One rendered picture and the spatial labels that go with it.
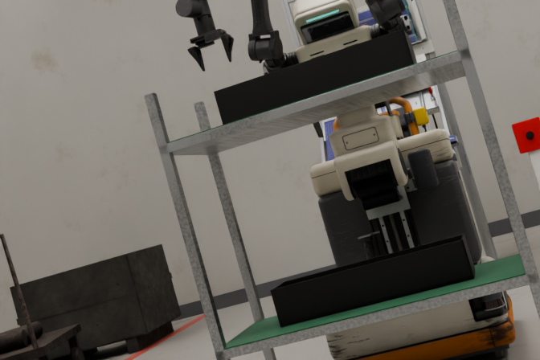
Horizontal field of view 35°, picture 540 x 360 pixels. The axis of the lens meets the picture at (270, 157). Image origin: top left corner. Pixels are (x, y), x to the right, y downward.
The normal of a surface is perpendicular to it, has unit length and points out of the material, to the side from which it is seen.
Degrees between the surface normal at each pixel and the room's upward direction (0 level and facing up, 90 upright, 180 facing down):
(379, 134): 98
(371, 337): 90
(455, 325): 90
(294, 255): 90
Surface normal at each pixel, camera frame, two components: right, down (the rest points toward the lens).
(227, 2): -0.24, 0.00
